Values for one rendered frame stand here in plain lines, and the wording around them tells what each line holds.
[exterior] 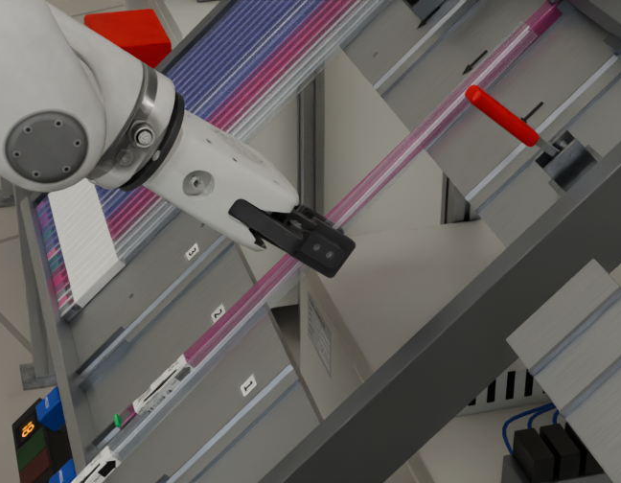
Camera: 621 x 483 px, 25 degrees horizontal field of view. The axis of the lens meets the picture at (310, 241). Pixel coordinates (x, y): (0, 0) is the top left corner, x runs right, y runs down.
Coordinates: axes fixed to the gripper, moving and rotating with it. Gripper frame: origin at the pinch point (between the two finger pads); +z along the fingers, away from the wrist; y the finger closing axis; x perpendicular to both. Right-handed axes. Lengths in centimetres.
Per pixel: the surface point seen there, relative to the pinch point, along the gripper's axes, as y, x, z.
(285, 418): -2.8, 11.9, 4.9
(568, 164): -9.2, -14.8, 7.0
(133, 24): 97, 4, 14
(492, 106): -8.9, -14.9, -0.5
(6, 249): 188, 67, 51
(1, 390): 136, 76, 46
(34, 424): 27.3, 33.0, 3.0
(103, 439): 13.9, 26.1, 2.6
